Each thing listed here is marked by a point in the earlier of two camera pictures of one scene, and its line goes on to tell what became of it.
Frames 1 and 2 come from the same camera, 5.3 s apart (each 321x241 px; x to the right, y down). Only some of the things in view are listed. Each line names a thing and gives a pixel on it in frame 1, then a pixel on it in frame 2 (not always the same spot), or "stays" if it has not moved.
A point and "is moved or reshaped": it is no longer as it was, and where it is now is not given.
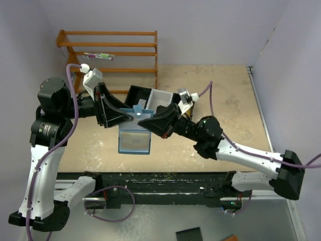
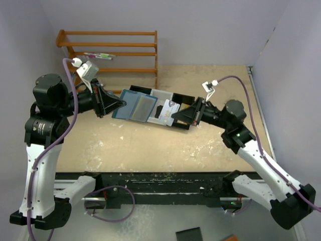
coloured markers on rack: x=101 y=55 stays
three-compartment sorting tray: x=154 y=99 stays
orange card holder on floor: x=231 y=237 stays
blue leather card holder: x=133 y=137 -> x=139 y=107
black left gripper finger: x=114 y=107 stays
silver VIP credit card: x=143 y=102 is moved or reshaped
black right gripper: x=171 y=121 -> x=200 y=112
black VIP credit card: x=160 y=109 stays
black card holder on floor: x=191 y=234 stays
